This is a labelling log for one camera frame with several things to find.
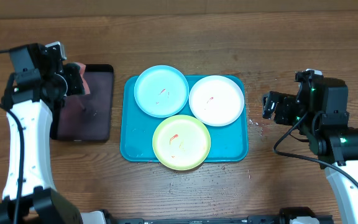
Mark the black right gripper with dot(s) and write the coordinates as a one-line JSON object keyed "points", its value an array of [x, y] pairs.
{"points": [[287, 106]]}

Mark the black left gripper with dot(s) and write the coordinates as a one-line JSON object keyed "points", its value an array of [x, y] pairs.
{"points": [[73, 71]]}

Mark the pink cleaning sponge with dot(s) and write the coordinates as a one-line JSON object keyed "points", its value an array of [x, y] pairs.
{"points": [[84, 79]]}

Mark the light blue plate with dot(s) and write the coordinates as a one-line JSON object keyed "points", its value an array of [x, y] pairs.
{"points": [[161, 91]]}

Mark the yellow green plate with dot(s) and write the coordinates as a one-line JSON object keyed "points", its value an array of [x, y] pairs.
{"points": [[181, 142]]}

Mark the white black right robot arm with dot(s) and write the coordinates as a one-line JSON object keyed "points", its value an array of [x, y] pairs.
{"points": [[319, 112]]}

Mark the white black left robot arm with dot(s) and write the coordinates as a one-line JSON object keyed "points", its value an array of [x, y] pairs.
{"points": [[35, 90]]}

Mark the black water tray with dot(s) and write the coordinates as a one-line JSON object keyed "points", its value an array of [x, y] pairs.
{"points": [[87, 117]]}

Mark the white plate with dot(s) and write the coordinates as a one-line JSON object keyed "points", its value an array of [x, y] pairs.
{"points": [[216, 100]]}

